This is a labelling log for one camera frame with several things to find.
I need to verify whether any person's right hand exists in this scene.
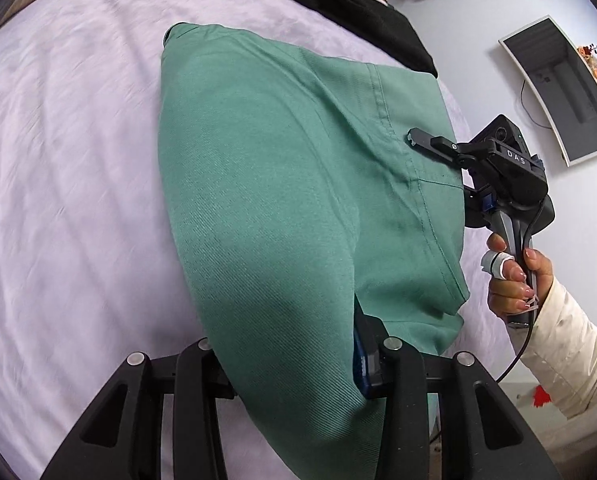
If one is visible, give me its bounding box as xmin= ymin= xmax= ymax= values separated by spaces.
xmin=485 ymin=234 xmax=552 ymax=322

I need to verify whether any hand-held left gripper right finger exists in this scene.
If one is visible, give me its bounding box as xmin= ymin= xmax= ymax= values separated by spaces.
xmin=353 ymin=300 xmax=562 ymax=480

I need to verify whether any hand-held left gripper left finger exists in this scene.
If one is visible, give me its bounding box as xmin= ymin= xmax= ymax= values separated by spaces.
xmin=41 ymin=337 xmax=237 ymax=480

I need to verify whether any black garment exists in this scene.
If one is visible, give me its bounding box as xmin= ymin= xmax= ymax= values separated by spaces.
xmin=280 ymin=0 xmax=438 ymax=80

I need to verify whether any small red item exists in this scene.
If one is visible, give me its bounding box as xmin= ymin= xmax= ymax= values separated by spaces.
xmin=529 ymin=385 xmax=554 ymax=409

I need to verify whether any green jacket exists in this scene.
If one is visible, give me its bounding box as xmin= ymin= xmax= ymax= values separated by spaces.
xmin=157 ymin=22 xmax=470 ymax=480

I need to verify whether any curved wall monitor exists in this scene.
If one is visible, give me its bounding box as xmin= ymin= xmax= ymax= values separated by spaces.
xmin=499 ymin=15 xmax=597 ymax=168

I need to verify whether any black monitor cable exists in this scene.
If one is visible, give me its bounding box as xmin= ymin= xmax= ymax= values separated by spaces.
xmin=521 ymin=77 xmax=554 ymax=131

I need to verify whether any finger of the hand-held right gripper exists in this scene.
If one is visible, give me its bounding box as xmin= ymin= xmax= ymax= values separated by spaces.
xmin=407 ymin=129 xmax=460 ymax=162
xmin=461 ymin=180 xmax=497 ymax=229

